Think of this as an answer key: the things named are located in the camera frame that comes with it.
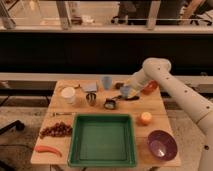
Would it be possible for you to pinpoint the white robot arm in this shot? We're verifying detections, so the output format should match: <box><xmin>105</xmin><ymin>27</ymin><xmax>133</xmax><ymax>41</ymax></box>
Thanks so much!
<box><xmin>125</xmin><ymin>58</ymin><xmax>213</xmax><ymax>171</ymax></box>

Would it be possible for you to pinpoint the black chair base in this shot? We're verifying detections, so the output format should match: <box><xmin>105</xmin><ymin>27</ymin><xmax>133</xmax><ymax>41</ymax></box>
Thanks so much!
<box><xmin>0</xmin><ymin>120</ymin><xmax>25</xmax><ymax>135</ymax></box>

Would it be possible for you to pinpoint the purple bowl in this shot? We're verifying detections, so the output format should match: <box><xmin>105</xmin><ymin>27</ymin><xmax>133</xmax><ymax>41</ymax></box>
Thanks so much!
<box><xmin>147</xmin><ymin>130</ymin><xmax>178</xmax><ymax>161</ymax></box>

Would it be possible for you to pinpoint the white paper cup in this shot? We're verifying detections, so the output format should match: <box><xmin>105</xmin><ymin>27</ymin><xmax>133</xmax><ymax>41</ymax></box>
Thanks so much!
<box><xmin>61</xmin><ymin>87</ymin><xmax>76</xmax><ymax>104</ymax></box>

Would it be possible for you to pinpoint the orange carrot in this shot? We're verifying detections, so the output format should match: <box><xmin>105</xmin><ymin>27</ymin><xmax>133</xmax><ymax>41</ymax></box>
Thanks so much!
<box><xmin>34</xmin><ymin>145</ymin><xmax>62</xmax><ymax>157</ymax></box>

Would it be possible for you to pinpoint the wooden table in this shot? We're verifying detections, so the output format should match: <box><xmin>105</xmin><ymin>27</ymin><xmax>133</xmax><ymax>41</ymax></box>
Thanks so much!
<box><xmin>30</xmin><ymin>79</ymin><xmax>183</xmax><ymax>168</ymax></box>

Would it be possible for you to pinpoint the metal fork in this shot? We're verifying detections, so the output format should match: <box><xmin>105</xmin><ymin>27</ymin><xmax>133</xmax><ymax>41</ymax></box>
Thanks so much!
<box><xmin>52</xmin><ymin>112</ymin><xmax>72</xmax><ymax>117</ymax></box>

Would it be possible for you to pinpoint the small metal square container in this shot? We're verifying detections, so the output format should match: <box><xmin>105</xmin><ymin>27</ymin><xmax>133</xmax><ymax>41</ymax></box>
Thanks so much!
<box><xmin>104</xmin><ymin>99</ymin><xmax>116</xmax><ymax>110</ymax></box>

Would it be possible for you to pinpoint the blue plastic cup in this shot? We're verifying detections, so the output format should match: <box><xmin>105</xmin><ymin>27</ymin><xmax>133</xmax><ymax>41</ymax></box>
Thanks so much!
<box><xmin>101</xmin><ymin>76</ymin><xmax>112</xmax><ymax>90</ymax></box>

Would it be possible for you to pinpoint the black rectangular block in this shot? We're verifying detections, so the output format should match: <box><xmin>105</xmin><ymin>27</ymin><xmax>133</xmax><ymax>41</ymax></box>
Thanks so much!
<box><xmin>115</xmin><ymin>82</ymin><xmax>124</xmax><ymax>90</ymax></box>

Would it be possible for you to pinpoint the black handled tool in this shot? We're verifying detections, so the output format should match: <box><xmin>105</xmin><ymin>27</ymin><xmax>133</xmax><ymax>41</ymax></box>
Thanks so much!
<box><xmin>112</xmin><ymin>95</ymin><xmax>140</xmax><ymax>101</ymax></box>

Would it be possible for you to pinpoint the orange fruit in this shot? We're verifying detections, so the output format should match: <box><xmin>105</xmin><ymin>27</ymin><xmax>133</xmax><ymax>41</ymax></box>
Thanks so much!
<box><xmin>139</xmin><ymin>112</ymin><xmax>152</xmax><ymax>125</ymax></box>

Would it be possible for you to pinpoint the blue sponge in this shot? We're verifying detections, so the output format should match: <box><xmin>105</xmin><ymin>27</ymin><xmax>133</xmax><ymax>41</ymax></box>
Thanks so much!
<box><xmin>120</xmin><ymin>86</ymin><xmax>131</xmax><ymax>98</ymax></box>

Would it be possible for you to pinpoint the bunch of red grapes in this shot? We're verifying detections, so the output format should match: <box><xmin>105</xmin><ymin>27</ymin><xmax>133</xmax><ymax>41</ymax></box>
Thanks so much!
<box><xmin>40</xmin><ymin>122</ymin><xmax>72</xmax><ymax>139</ymax></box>

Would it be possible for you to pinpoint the metal whisk cup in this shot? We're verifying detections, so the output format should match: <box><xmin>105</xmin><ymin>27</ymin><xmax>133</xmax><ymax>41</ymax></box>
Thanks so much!
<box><xmin>86</xmin><ymin>92</ymin><xmax>96</xmax><ymax>106</ymax></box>

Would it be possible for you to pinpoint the orange red bowl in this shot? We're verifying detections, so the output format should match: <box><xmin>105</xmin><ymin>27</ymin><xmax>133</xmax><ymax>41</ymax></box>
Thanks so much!
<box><xmin>142</xmin><ymin>80</ymin><xmax>158</xmax><ymax>95</ymax></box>

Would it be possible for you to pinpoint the green plastic tray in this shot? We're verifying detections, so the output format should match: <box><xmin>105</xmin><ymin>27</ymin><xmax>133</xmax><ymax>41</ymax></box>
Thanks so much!
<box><xmin>67</xmin><ymin>114</ymin><xmax>137</xmax><ymax>167</ymax></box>

